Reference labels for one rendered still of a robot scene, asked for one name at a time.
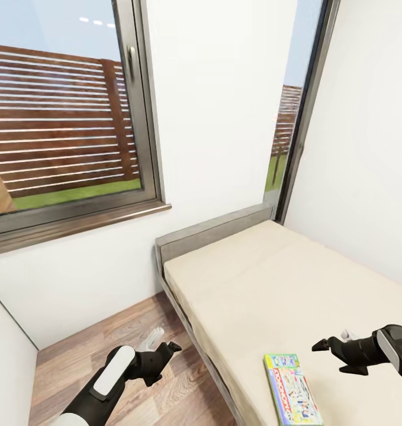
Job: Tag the board game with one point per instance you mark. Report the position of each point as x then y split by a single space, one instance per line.
293 398

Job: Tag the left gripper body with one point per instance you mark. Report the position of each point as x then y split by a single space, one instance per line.
158 361

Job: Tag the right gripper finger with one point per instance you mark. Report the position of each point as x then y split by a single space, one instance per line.
349 370
322 345

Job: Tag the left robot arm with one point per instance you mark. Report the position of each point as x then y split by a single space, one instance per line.
96 401

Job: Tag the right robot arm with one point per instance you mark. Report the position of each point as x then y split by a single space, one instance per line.
384 346

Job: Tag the fixed window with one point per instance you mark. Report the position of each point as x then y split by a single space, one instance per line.
77 138

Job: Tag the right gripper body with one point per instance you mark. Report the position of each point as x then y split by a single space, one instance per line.
352 354

